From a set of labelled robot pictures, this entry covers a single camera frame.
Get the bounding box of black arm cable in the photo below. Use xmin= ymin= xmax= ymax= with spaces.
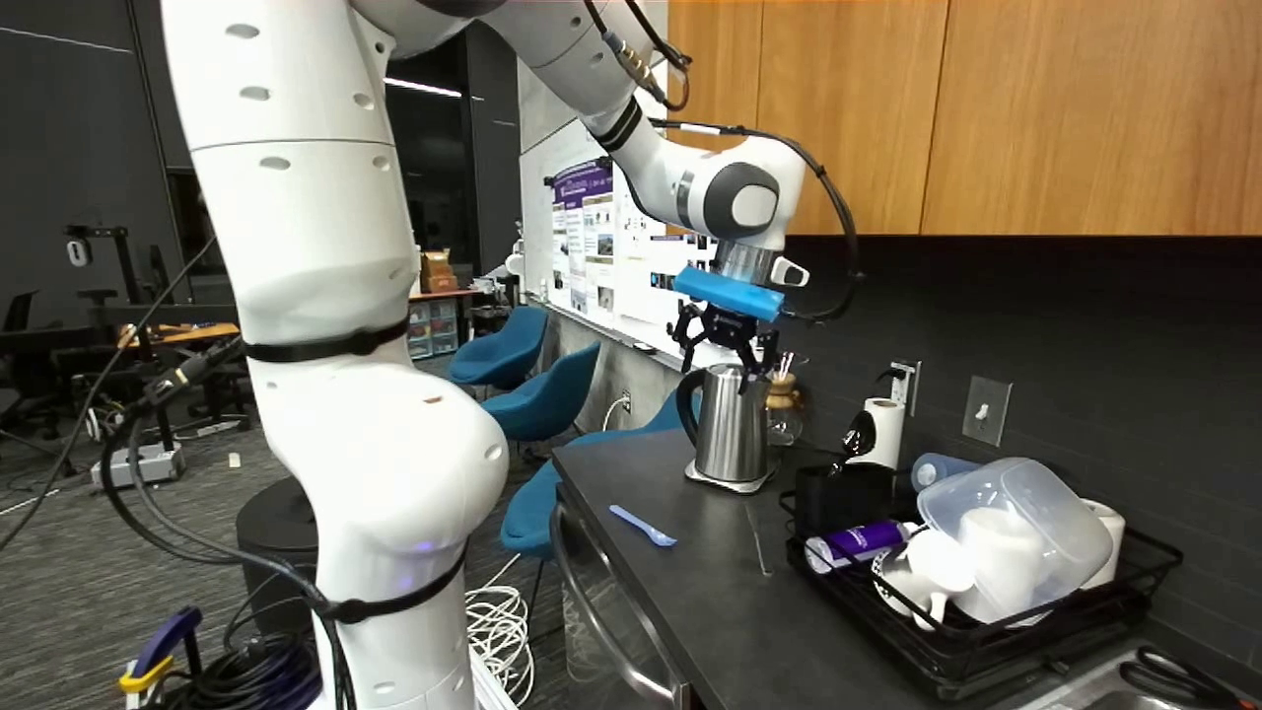
xmin=582 ymin=0 xmax=862 ymax=326

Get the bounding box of yellow and blue object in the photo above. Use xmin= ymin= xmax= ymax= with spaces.
xmin=113 ymin=604 xmax=210 ymax=702

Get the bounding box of black round bin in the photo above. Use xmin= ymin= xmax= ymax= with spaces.
xmin=231 ymin=472 xmax=329 ymax=635

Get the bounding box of blue office chair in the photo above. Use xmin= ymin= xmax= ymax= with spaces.
xmin=447 ymin=303 xmax=553 ymax=395
xmin=498 ymin=391 xmax=685 ymax=555
xmin=478 ymin=343 xmax=602 ymax=445

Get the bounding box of white ceramic mug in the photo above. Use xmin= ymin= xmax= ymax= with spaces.
xmin=872 ymin=526 xmax=979 ymax=626

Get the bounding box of clear plastic bottle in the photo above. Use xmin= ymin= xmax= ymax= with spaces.
xmin=906 ymin=449 xmax=981 ymax=495

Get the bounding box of clear plastic food container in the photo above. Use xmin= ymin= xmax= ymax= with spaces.
xmin=914 ymin=455 xmax=1117 ymax=626

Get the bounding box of black floor cable bundle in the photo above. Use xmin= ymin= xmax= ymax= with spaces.
xmin=0 ymin=233 xmax=360 ymax=710

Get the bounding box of black wire dish rack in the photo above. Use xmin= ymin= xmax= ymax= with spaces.
xmin=783 ymin=459 xmax=1187 ymax=702

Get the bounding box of research poster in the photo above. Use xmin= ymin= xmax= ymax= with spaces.
xmin=546 ymin=155 xmax=722 ymax=347

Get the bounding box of white cable coil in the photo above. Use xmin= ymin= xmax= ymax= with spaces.
xmin=467 ymin=584 xmax=539 ymax=708

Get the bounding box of purple bottle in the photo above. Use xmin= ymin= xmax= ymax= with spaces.
xmin=801 ymin=518 xmax=922 ymax=579

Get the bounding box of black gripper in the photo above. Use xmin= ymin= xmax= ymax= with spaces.
xmin=665 ymin=299 xmax=781 ymax=399

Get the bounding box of grey wall outlet plate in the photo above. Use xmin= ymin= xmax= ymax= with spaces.
xmin=958 ymin=370 xmax=1017 ymax=449

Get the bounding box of stainless steel sink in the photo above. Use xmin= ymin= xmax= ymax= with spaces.
xmin=1017 ymin=640 xmax=1262 ymax=710

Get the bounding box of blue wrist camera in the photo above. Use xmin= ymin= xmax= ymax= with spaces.
xmin=670 ymin=263 xmax=790 ymax=324

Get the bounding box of black utensil holder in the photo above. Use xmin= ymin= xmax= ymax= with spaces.
xmin=793 ymin=460 xmax=914 ymax=537

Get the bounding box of stainless steel electric kettle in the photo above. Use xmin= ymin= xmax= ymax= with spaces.
xmin=674 ymin=364 xmax=781 ymax=484

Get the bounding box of grey power strip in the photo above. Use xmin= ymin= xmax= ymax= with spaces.
xmin=92 ymin=441 xmax=189 ymax=495

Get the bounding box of wooden cabinet door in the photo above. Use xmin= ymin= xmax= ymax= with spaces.
xmin=732 ymin=0 xmax=949 ymax=236
xmin=665 ymin=0 xmax=752 ymax=163
xmin=920 ymin=0 xmax=1262 ymax=242

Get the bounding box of white cup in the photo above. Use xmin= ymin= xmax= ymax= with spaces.
xmin=1078 ymin=497 xmax=1133 ymax=588

